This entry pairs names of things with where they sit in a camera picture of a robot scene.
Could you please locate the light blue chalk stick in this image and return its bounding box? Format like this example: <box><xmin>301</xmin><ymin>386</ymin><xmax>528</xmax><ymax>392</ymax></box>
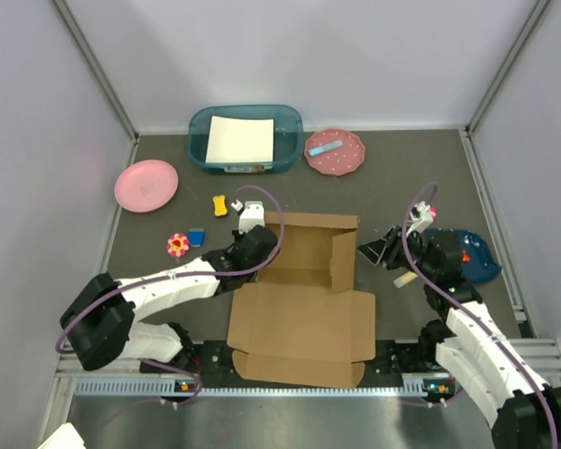
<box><xmin>308</xmin><ymin>140</ymin><xmax>343</xmax><ymax>157</ymax></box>

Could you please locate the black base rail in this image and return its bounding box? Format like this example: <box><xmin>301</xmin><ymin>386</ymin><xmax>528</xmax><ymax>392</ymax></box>
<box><xmin>167</xmin><ymin>340</ymin><xmax>444</xmax><ymax>376</ymax></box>

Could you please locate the yellow bone-shaped eraser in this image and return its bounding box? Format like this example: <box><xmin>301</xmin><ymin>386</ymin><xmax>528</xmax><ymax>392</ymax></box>
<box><xmin>212</xmin><ymin>195</ymin><xmax>228</xmax><ymax>218</ymax></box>

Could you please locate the plain pink plate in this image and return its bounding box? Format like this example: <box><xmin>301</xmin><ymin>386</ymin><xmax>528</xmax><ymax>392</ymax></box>
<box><xmin>114</xmin><ymin>159</ymin><xmax>179</xmax><ymax>213</ymax></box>

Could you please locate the grey slotted cable duct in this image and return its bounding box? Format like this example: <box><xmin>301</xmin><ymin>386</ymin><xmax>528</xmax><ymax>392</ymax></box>
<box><xmin>74</xmin><ymin>376</ymin><xmax>454</xmax><ymax>398</ymax></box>

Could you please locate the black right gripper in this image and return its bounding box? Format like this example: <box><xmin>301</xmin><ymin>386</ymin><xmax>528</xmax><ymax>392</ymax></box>
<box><xmin>355</xmin><ymin>225</ymin><xmax>438</xmax><ymax>282</ymax></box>

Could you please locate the pale yellow highlighter pen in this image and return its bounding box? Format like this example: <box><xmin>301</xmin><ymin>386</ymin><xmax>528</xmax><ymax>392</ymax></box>
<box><xmin>394</xmin><ymin>271</ymin><xmax>418</xmax><ymax>288</ymax></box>

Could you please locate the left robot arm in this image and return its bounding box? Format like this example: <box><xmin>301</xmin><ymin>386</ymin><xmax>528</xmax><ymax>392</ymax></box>
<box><xmin>60</xmin><ymin>225</ymin><xmax>279</xmax><ymax>371</ymax></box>

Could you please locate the teal plastic basin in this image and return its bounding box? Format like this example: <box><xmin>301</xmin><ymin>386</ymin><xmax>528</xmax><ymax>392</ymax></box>
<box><xmin>186</xmin><ymin>104</ymin><xmax>305</xmax><ymax>174</ymax></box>

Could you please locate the white object bottom corner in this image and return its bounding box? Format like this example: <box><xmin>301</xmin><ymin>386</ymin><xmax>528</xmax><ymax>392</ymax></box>
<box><xmin>38</xmin><ymin>423</ymin><xmax>85</xmax><ymax>449</ymax></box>

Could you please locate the pink flower toy left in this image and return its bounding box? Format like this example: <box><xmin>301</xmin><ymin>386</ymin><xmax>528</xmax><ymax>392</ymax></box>
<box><xmin>166</xmin><ymin>233</ymin><xmax>190</xmax><ymax>258</ymax></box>

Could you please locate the pink dotted plate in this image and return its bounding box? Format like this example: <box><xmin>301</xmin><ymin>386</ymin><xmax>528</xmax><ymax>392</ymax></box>
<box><xmin>304</xmin><ymin>128</ymin><xmax>366</xmax><ymax>177</ymax></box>

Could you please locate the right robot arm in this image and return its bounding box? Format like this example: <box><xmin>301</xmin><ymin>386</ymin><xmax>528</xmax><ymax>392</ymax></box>
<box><xmin>357</xmin><ymin>226</ymin><xmax>561</xmax><ymax>448</ymax></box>

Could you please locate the dark blue leaf plate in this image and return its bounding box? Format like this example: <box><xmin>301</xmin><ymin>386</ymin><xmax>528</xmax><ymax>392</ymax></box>
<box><xmin>451</xmin><ymin>229</ymin><xmax>502</xmax><ymax>285</ymax></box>

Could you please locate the brown cardboard box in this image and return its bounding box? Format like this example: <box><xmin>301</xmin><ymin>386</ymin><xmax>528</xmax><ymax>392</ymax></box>
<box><xmin>226</xmin><ymin>211</ymin><xmax>376</xmax><ymax>389</ymax></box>

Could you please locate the white paper sheet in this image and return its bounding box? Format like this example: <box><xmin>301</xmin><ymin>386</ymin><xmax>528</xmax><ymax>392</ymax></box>
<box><xmin>206</xmin><ymin>116</ymin><xmax>275</xmax><ymax>164</ymax></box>

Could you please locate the blue eraser block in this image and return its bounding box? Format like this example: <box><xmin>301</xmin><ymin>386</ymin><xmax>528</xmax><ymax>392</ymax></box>
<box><xmin>187</xmin><ymin>228</ymin><xmax>206</xmax><ymax>248</ymax></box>

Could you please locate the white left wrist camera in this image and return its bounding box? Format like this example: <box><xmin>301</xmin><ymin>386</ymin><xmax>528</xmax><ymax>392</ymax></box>
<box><xmin>231</xmin><ymin>199</ymin><xmax>266</xmax><ymax>235</ymax></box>

